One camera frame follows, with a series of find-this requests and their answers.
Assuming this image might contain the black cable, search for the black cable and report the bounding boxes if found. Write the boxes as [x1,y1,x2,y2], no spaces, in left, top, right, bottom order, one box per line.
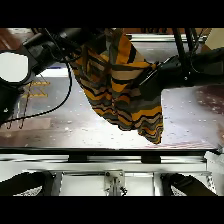
[2,58,74,126]

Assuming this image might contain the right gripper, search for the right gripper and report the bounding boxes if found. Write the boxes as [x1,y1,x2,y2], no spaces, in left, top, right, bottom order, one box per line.
[137,55,184,97]

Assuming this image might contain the yellow grey striped shirt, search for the yellow grey striped shirt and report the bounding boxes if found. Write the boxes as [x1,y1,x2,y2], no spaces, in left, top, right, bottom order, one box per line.
[69,30,165,145]

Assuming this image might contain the silver frame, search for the silver frame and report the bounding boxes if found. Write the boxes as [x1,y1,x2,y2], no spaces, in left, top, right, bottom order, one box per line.
[0,148,224,197]

